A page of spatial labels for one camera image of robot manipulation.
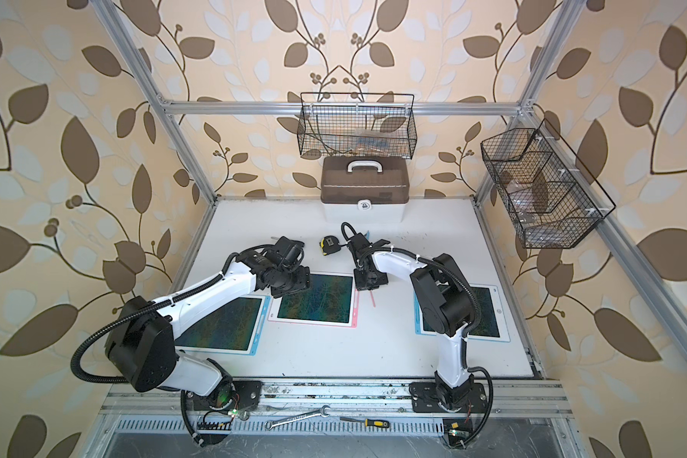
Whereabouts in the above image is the pink writing tablet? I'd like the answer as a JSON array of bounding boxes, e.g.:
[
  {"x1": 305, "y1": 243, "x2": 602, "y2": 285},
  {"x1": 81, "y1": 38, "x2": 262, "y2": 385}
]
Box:
[{"x1": 267, "y1": 273, "x2": 358, "y2": 328}]

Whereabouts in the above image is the blue writing tablet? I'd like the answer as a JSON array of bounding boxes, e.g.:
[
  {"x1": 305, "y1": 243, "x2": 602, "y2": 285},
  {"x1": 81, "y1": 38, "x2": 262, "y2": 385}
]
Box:
[
  {"x1": 175, "y1": 296, "x2": 272, "y2": 356},
  {"x1": 413, "y1": 283, "x2": 511, "y2": 345}
]

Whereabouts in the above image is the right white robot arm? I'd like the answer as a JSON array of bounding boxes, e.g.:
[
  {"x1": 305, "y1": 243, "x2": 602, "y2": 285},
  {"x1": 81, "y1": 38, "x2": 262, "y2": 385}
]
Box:
[{"x1": 343, "y1": 233, "x2": 482, "y2": 411}]

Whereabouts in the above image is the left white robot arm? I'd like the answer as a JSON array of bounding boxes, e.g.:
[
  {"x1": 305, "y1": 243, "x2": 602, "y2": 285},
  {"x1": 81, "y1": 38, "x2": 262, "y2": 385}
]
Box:
[{"x1": 105, "y1": 237, "x2": 310, "y2": 397}]

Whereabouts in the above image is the black yellow tape measure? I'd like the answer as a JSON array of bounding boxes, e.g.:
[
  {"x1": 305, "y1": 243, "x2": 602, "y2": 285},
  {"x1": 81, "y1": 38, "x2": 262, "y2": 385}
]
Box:
[{"x1": 320, "y1": 235, "x2": 347, "y2": 256}]

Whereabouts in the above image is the brown white toolbox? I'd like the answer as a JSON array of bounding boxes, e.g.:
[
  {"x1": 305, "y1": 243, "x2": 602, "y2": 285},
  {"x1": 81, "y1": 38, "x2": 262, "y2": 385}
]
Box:
[{"x1": 321, "y1": 156, "x2": 410, "y2": 223}]

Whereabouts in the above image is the yellow black screwdriver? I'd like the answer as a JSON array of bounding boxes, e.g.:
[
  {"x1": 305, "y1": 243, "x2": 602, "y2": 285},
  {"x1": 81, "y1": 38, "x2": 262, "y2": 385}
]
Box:
[{"x1": 340, "y1": 417, "x2": 391, "y2": 429}]

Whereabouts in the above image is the silver wrench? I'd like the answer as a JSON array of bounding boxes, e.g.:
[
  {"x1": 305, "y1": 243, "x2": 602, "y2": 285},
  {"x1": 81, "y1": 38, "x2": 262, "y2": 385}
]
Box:
[{"x1": 264, "y1": 405, "x2": 330, "y2": 431}]

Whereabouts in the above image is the right black corrugated cable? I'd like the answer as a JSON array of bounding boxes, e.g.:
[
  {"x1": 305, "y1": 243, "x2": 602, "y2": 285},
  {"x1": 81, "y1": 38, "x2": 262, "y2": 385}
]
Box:
[{"x1": 340, "y1": 221, "x2": 496, "y2": 448}]

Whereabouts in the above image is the black corrugated cable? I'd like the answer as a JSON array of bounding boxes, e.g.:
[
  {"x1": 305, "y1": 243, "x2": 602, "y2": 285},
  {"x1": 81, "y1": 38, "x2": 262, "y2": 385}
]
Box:
[
  {"x1": 340, "y1": 221, "x2": 496, "y2": 448},
  {"x1": 69, "y1": 242, "x2": 276, "y2": 385}
]

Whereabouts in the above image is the aluminium front rail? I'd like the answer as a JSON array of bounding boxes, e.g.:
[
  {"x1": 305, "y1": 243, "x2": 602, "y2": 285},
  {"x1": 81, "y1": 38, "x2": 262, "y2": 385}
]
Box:
[{"x1": 100, "y1": 378, "x2": 574, "y2": 419}]

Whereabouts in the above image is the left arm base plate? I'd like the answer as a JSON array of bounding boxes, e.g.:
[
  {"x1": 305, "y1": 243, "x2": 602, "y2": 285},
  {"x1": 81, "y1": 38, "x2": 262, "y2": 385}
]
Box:
[{"x1": 184, "y1": 380, "x2": 263, "y2": 411}]

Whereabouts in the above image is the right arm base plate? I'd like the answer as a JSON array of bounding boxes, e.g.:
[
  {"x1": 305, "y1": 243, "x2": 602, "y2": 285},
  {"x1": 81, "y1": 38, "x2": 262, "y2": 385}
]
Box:
[{"x1": 408, "y1": 382, "x2": 489, "y2": 415}]

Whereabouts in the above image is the back wire basket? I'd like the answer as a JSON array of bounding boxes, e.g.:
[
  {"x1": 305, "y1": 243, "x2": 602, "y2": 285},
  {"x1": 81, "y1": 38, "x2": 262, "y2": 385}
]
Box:
[{"x1": 295, "y1": 91, "x2": 418, "y2": 160}]

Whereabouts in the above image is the wire basket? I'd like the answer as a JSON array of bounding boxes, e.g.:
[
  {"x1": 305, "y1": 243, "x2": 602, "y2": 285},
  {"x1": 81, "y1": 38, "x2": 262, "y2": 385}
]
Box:
[
  {"x1": 480, "y1": 119, "x2": 616, "y2": 249},
  {"x1": 295, "y1": 91, "x2": 418, "y2": 160}
]

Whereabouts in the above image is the left black corrugated cable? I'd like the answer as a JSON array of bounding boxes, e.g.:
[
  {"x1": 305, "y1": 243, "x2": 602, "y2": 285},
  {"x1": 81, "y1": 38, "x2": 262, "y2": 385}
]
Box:
[{"x1": 69, "y1": 242, "x2": 276, "y2": 385}]

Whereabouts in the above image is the right wire basket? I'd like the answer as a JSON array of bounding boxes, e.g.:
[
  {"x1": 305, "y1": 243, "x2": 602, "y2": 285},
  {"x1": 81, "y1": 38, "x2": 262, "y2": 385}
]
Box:
[{"x1": 480, "y1": 119, "x2": 616, "y2": 249}]

